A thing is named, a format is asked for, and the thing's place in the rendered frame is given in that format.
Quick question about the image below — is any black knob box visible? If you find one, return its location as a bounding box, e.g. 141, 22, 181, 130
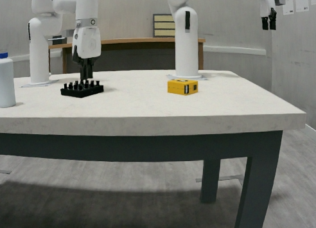
60, 80, 104, 98

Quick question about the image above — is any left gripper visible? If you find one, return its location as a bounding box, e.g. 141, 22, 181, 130
260, 0, 277, 30

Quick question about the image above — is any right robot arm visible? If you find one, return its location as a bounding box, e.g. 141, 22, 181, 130
28, 0, 98, 86

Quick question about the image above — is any white bottle with blue cap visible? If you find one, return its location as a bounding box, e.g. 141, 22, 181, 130
0, 53, 16, 108

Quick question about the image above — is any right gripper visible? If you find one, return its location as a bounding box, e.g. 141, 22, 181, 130
72, 26, 101, 80

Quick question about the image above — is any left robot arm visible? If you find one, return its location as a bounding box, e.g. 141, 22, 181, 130
168, 0, 202, 80

